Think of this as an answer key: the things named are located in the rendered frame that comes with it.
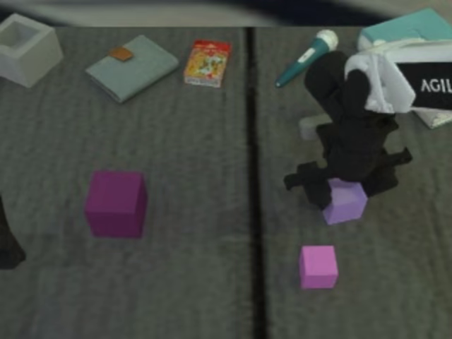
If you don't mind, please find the lavender small cube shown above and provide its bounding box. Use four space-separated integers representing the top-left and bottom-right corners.
321 177 368 225

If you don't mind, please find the teal pen-shaped device white head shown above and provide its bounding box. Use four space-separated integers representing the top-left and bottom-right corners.
275 29 340 88

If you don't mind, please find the grey wallet with brown clasp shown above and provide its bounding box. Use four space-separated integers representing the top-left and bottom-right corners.
85 34 180 105

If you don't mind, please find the grey felt mat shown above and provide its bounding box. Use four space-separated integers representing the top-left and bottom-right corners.
254 25 452 339
0 25 254 339

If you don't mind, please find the large purple cube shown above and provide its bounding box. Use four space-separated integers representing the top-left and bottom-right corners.
83 170 148 239

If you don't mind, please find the pink small cube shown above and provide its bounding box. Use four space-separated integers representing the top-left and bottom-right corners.
298 245 339 290

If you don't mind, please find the red card box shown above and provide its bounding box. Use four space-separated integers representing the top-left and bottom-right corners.
183 39 233 89

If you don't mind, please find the teal book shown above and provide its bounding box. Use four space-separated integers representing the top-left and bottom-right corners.
357 7 452 131

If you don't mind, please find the white square container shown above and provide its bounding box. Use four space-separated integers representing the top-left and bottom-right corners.
0 13 64 88

